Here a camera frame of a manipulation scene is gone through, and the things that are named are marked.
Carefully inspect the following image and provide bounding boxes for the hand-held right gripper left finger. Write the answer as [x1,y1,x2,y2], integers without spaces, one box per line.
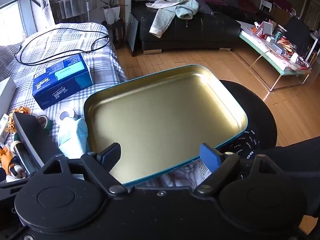
[40,142,129,198]

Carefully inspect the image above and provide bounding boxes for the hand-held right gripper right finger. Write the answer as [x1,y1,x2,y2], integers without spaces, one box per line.
[194,142,283,197]

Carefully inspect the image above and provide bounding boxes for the light blue face mask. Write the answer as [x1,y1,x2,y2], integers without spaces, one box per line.
[58,117,88,159]

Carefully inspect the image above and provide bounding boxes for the teal metal tin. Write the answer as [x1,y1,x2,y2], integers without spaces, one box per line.
[83,64,249,187]

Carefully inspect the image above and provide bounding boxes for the white tape roll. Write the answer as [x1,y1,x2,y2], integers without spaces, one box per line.
[55,107,75,123]

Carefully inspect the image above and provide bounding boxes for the green tape roll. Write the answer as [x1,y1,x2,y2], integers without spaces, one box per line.
[37,115,53,131]

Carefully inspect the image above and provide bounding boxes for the dark glass bottle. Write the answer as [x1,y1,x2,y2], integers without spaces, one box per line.
[12,141,38,178]

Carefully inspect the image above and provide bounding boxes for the orange fabric pouch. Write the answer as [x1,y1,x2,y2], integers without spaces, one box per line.
[0,106,31,178]

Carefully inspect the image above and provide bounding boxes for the black wedge-shaped case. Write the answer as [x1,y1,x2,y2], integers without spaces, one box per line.
[13,112,63,173]

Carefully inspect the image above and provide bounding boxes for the blue tissue pack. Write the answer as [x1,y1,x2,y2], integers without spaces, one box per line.
[32,53,93,110]

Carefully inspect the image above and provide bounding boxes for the white glass coffee table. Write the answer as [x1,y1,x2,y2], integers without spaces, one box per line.
[239,21,313,92]

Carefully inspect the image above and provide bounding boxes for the grey plaid bed sheet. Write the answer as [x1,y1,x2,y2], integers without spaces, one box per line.
[0,22,129,180]

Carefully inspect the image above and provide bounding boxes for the small wooden stool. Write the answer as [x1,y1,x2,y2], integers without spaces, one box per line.
[102,20,125,49]

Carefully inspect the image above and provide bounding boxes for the black flat panel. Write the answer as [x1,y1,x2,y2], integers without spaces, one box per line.
[126,12,139,57]

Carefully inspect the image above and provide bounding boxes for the white cardboard box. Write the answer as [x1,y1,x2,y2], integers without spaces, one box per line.
[0,76,17,117]

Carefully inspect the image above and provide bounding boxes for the black leather sofa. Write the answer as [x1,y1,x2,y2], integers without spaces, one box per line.
[131,0,273,54]

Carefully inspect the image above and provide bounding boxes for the pile of table clutter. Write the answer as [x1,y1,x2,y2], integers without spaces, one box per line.
[252,21,313,72]

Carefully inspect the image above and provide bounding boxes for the potted plant in white pot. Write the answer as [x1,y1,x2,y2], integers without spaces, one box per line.
[99,0,128,25]

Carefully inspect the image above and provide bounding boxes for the mint green sweater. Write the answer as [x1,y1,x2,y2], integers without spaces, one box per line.
[149,0,200,39]

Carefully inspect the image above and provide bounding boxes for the black chair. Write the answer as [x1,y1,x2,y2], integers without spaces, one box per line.
[285,17,310,58]

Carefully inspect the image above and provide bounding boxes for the glass side table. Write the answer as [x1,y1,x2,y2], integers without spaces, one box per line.
[51,0,109,23]

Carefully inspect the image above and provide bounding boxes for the patterned curtain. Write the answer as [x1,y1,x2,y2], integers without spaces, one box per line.
[29,0,55,34]

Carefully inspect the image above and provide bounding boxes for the black cable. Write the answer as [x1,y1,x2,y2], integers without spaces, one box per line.
[14,28,110,66]

